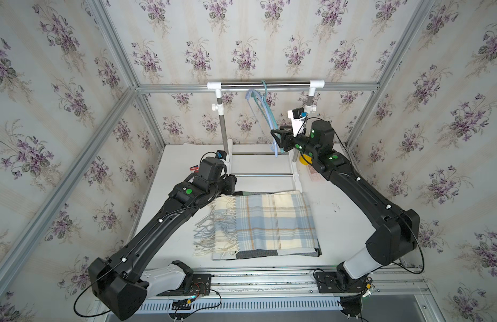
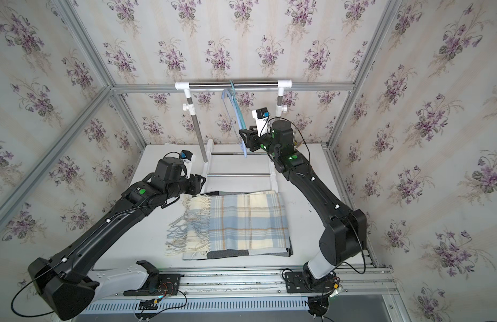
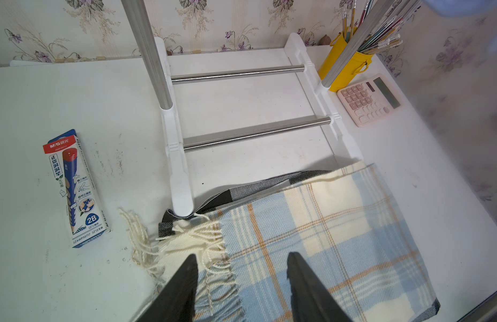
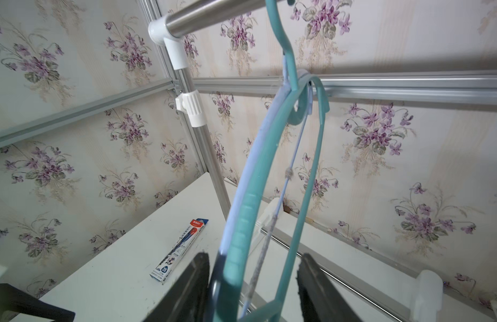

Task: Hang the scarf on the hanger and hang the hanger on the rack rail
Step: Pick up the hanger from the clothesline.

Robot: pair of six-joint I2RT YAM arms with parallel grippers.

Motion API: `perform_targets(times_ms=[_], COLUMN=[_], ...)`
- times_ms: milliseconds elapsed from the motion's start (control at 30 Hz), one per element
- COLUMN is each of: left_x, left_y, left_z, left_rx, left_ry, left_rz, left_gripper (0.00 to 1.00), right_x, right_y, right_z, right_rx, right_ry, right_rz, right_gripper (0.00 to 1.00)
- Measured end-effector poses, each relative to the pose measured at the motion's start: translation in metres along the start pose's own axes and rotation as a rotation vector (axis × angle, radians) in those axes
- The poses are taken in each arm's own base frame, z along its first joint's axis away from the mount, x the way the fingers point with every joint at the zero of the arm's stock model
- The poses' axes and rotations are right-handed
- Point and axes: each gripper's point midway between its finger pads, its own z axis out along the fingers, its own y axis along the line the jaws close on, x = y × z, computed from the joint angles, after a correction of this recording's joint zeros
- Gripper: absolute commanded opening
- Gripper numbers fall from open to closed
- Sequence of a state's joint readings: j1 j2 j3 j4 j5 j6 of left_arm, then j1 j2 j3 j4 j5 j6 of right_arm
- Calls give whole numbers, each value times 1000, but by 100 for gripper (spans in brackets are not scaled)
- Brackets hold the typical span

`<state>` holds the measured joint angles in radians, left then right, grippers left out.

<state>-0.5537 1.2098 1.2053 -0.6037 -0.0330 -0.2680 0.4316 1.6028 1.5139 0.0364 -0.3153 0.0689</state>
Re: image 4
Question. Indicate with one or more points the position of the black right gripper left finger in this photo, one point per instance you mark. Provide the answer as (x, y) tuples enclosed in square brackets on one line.
[(186, 300)]

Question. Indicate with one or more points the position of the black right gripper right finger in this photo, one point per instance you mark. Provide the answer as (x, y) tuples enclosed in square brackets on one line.
[(319, 299)]

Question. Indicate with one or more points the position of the light blue plastic clothes hanger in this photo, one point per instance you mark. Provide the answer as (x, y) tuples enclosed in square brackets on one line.
[(238, 231)]

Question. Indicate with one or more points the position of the white and steel clothes rack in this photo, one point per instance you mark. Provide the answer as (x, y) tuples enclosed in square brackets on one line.
[(169, 30)]

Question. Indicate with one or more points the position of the red white pen box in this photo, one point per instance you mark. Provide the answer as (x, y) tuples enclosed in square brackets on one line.
[(164, 269)]

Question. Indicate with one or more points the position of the teal plastic clothes hanger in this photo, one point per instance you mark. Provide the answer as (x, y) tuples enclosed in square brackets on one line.
[(228, 307)]

